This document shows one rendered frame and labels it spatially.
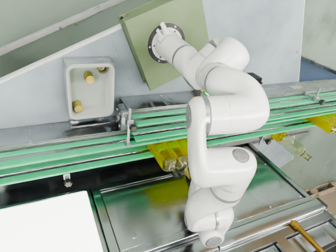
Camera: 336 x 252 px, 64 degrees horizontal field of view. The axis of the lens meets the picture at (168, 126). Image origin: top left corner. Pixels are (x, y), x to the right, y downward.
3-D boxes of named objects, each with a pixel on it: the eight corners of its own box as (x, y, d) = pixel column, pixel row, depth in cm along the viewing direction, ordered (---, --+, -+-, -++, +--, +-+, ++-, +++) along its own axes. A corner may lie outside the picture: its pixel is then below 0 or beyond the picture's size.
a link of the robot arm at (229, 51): (196, 81, 65) (245, 32, 63) (177, 68, 88) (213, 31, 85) (220, 107, 68) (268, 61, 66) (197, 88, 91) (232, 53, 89)
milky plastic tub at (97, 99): (66, 110, 110) (69, 121, 104) (62, 56, 98) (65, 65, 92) (108, 106, 117) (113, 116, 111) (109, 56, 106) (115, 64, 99)
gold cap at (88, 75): (83, 71, 103) (85, 75, 100) (92, 70, 104) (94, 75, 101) (83, 79, 105) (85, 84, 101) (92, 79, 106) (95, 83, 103)
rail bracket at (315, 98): (300, 94, 152) (320, 105, 142) (305, 82, 148) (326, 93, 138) (305, 94, 154) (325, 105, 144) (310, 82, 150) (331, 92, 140)
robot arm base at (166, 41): (141, 32, 97) (157, 47, 86) (170, 13, 98) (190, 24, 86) (160, 65, 108) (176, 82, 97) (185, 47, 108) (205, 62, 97)
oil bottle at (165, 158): (145, 143, 121) (164, 175, 106) (146, 133, 118) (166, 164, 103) (156, 141, 124) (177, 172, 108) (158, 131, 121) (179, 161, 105)
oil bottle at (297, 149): (270, 137, 162) (304, 164, 142) (272, 129, 158) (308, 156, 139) (277, 134, 163) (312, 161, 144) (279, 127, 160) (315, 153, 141)
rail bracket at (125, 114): (119, 135, 112) (128, 153, 103) (120, 99, 103) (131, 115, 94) (126, 134, 113) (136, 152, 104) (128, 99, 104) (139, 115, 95)
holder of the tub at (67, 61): (67, 120, 113) (70, 130, 108) (62, 57, 99) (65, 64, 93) (107, 115, 121) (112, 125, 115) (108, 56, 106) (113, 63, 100)
